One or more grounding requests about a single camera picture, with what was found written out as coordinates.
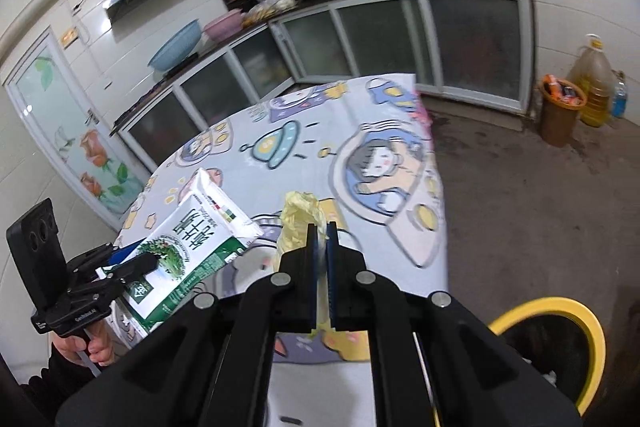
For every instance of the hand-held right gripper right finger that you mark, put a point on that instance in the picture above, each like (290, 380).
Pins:
(331, 292)

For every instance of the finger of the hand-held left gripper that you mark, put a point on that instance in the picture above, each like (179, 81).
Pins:
(135, 267)
(92, 259)

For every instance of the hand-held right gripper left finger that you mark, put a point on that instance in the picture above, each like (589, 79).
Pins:
(312, 292)

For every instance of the green white milk carton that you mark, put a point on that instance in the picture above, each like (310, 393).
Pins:
(200, 237)

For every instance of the yellow wrapper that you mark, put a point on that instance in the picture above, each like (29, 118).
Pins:
(300, 209)

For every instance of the yellow-rimmed trash bin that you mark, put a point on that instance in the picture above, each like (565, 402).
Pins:
(550, 305)

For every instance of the person's left forearm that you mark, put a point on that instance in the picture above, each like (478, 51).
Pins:
(55, 382)

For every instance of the person's left hand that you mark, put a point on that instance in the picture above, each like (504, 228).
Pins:
(97, 349)

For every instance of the flower printed glass door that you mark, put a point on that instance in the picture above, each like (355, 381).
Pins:
(65, 132)

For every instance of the cartoon printed tablecloth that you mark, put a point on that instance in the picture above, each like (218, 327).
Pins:
(350, 132)

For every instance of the long glass-door counter cabinet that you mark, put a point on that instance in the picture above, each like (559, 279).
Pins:
(215, 82)

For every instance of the blue plastic basin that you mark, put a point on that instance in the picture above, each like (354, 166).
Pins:
(175, 44)

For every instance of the pink plastic basin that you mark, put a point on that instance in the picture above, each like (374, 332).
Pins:
(222, 27)

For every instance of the white glass-door kitchen cabinet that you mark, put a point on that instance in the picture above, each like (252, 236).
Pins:
(450, 42)

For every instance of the brown plastic waste bin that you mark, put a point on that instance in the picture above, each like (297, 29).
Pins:
(559, 124)

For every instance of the bags of food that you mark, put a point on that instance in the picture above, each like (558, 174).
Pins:
(267, 9)

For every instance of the pile of orange snack wrappers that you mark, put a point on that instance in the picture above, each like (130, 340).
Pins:
(562, 89)

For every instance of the large yellow oil jug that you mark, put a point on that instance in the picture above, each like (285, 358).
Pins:
(595, 87)

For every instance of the blue liquid plastic bottle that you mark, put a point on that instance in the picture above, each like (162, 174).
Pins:
(619, 99)

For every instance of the yellow wall sticker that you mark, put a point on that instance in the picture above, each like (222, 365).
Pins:
(69, 36)

